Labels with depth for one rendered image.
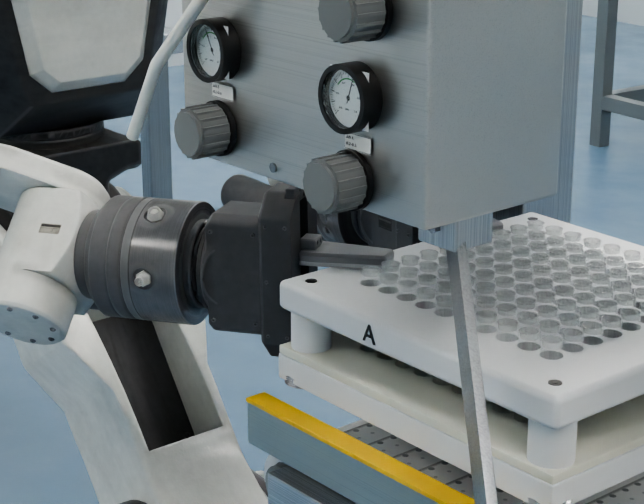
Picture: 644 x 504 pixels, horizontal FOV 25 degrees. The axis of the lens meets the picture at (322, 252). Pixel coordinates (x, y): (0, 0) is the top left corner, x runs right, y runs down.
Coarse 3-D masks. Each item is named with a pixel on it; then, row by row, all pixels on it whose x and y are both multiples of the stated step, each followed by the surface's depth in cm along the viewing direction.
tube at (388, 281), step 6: (384, 276) 94; (390, 276) 94; (396, 276) 94; (384, 282) 93; (390, 282) 93; (396, 282) 93; (384, 288) 93; (390, 288) 93; (396, 288) 94; (378, 354) 95; (384, 354) 95
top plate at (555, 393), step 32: (512, 224) 107; (288, 288) 95; (320, 288) 94; (352, 288) 94; (320, 320) 93; (352, 320) 91; (384, 320) 89; (416, 320) 89; (448, 320) 89; (384, 352) 89; (416, 352) 86; (448, 352) 84; (480, 352) 84; (512, 352) 84; (576, 352) 84; (608, 352) 84; (640, 352) 84; (512, 384) 81; (544, 384) 80; (576, 384) 80; (608, 384) 81; (640, 384) 83; (544, 416) 79; (576, 416) 80
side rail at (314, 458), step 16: (256, 416) 98; (272, 416) 96; (256, 432) 98; (272, 432) 96; (288, 432) 95; (304, 432) 94; (272, 448) 97; (288, 448) 95; (304, 448) 94; (320, 448) 93; (288, 464) 96; (304, 464) 94; (320, 464) 93; (336, 464) 92; (352, 464) 90; (320, 480) 93; (336, 480) 92; (352, 480) 91; (368, 480) 89; (384, 480) 88; (352, 496) 91; (368, 496) 90; (384, 496) 88; (400, 496) 87; (416, 496) 86
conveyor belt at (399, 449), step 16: (352, 432) 102; (368, 432) 102; (384, 432) 102; (384, 448) 99; (400, 448) 99; (416, 448) 99; (272, 464) 100; (416, 464) 97; (432, 464) 97; (448, 464) 97; (448, 480) 95; (464, 480) 95; (640, 480) 95; (512, 496) 93; (592, 496) 93; (608, 496) 93; (624, 496) 93; (640, 496) 93
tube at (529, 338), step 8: (520, 328) 85; (528, 328) 85; (536, 328) 85; (520, 336) 85; (528, 336) 84; (536, 336) 84; (520, 344) 85; (528, 344) 84; (536, 344) 84; (520, 416) 86
